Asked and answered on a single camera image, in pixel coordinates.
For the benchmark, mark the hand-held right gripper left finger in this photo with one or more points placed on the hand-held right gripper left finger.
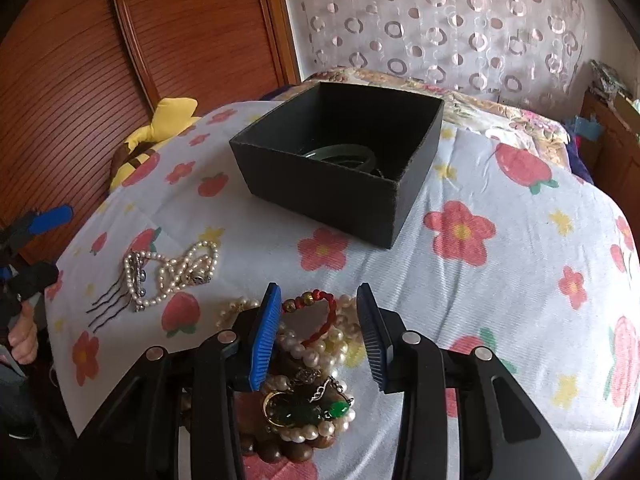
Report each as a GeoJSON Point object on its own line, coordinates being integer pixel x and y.
{"type": "Point", "coordinates": [262, 340]}

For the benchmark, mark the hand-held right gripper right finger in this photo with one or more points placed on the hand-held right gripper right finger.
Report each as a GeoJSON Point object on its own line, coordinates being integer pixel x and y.
{"type": "Point", "coordinates": [372, 340]}

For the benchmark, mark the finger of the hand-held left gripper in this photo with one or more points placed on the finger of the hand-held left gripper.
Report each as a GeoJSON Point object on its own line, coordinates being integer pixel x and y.
{"type": "Point", "coordinates": [32, 279]}
{"type": "Point", "coordinates": [47, 220]}

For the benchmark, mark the silver filigree ornament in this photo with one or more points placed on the silver filigree ornament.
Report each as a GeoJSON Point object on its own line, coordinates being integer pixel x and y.
{"type": "Point", "coordinates": [320, 390]}

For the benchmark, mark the pearl hair comb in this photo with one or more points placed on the pearl hair comb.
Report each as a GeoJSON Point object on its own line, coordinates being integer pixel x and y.
{"type": "Point", "coordinates": [135, 275]}

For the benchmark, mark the black cardboard box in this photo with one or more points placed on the black cardboard box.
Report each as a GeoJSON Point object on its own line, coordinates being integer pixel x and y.
{"type": "Point", "coordinates": [325, 195]}

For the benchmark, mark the green jade bangle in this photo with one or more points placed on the green jade bangle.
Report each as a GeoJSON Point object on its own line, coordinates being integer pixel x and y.
{"type": "Point", "coordinates": [340, 155]}

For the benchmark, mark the person's left hand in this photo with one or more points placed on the person's left hand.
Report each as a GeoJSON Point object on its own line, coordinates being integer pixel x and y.
{"type": "Point", "coordinates": [24, 345]}

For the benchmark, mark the person's dark clothing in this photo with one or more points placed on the person's dark clothing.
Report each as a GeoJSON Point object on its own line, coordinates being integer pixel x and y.
{"type": "Point", "coordinates": [20, 400]}

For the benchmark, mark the strawberry printed blanket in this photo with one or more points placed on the strawberry printed blanket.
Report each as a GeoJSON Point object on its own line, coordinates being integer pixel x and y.
{"type": "Point", "coordinates": [500, 285]}

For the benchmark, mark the yellow plush toy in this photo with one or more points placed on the yellow plush toy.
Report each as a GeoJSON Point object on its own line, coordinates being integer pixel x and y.
{"type": "Point", "coordinates": [167, 115]}

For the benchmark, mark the wooden wardrobe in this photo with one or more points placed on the wooden wardrobe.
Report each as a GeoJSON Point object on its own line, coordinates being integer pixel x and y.
{"type": "Point", "coordinates": [150, 35]}

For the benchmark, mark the dark blue blanket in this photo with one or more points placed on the dark blue blanket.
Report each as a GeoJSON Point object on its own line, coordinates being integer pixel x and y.
{"type": "Point", "coordinates": [582, 160]}

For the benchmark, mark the blue plastic bag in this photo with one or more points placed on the blue plastic bag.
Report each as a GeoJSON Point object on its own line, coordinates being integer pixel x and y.
{"type": "Point", "coordinates": [582, 127]}

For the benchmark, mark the wooden cabinet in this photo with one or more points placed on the wooden cabinet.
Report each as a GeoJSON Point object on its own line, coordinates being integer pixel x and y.
{"type": "Point", "coordinates": [615, 150]}

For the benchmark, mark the circle patterned sheer curtain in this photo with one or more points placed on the circle patterned sheer curtain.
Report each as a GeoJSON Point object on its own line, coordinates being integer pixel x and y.
{"type": "Point", "coordinates": [440, 20]}

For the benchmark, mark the pile of folded cloths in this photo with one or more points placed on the pile of folded cloths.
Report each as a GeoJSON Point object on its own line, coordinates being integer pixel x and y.
{"type": "Point", "coordinates": [605, 77]}

